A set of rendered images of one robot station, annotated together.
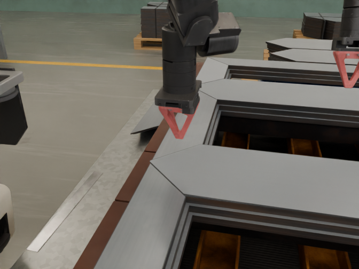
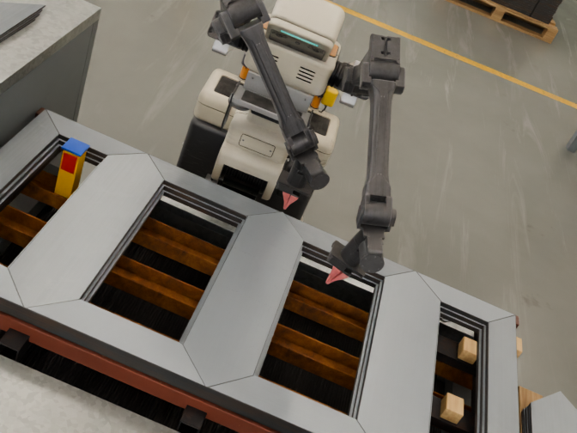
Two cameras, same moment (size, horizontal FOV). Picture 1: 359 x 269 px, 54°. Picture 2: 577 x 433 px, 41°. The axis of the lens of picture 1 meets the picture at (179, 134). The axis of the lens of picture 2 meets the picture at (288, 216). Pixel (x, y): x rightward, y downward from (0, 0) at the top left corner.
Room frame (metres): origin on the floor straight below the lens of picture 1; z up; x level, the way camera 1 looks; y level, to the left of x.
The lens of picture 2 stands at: (0.18, -1.80, 2.20)
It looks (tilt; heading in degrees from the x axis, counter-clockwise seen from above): 35 degrees down; 77
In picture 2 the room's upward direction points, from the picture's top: 24 degrees clockwise
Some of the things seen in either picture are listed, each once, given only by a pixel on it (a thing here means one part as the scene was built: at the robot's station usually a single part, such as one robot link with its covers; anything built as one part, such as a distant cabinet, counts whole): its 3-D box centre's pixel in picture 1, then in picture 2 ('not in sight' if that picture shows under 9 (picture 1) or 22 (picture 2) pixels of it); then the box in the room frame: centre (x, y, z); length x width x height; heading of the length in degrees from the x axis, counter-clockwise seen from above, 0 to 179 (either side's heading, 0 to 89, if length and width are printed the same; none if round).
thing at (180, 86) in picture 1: (179, 78); (298, 176); (0.58, 0.00, 1.03); 0.10 x 0.07 x 0.07; 168
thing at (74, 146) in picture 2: not in sight; (75, 149); (-0.04, 0.04, 0.88); 0.06 x 0.06 x 0.02; 78
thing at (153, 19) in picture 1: (181, 24); not in sight; (5.14, -0.02, 0.26); 1.20 x 0.80 x 0.53; 83
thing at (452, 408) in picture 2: not in sight; (452, 408); (1.11, -0.48, 0.79); 0.06 x 0.05 x 0.04; 78
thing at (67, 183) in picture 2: not in sight; (69, 175); (-0.04, 0.04, 0.78); 0.05 x 0.05 x 0.19; 78
